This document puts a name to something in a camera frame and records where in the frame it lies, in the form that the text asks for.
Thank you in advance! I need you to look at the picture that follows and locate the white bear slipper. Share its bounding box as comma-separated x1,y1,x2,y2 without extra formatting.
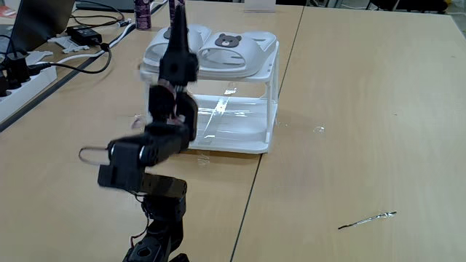
198,31,277,79
143,23,212,68

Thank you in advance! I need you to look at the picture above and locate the white plastic box shelf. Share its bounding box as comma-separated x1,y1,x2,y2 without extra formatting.
138,34,280,154

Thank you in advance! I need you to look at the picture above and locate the black flat device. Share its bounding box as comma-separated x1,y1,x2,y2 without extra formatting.
74,0,135,14

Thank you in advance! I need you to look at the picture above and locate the black power adapter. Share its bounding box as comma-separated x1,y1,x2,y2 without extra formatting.
66,24,103,47

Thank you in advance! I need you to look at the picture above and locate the white plastic piece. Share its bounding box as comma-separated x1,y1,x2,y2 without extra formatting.
47,35,90,55

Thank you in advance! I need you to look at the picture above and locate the dark laptop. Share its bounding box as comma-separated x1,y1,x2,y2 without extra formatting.
7,0,76,55

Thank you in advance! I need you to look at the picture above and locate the white power strip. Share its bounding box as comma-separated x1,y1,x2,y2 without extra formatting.
0,65,58,124

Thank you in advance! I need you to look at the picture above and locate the black power plug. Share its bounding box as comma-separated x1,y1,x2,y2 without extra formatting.
3,50,32,91

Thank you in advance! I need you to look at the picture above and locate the black chair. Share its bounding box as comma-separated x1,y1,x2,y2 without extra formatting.
366,0,449,15

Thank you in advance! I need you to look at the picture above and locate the thin silver black tool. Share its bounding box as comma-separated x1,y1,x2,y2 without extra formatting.
337,210,398,230

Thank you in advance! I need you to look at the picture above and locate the white cable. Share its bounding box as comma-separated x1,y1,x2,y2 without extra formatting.
54,21,136,65

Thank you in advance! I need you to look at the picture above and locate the thin black cable bundle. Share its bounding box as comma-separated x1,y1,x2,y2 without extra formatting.
71,0,127,29

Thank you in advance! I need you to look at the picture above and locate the black power cable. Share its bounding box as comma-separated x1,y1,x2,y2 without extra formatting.
27,41,113,75

